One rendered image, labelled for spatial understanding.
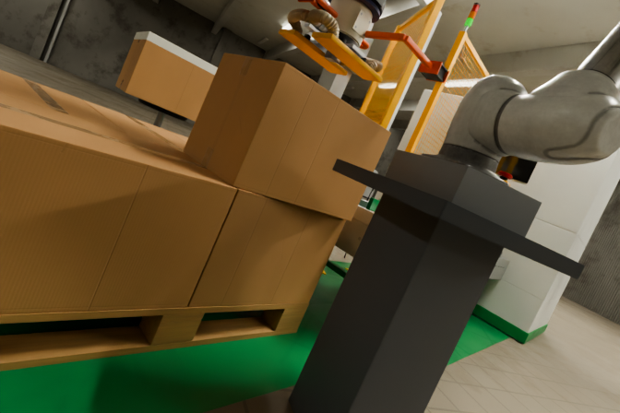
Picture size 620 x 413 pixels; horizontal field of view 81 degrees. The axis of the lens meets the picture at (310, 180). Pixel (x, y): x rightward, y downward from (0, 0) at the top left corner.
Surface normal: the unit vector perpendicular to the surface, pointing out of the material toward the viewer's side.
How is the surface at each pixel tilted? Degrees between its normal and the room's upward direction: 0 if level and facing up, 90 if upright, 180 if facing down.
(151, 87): 90
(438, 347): 90
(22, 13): 90
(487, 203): 90
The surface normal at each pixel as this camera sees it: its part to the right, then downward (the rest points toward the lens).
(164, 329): 0.67, 0.34
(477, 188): 0.36, 0.22
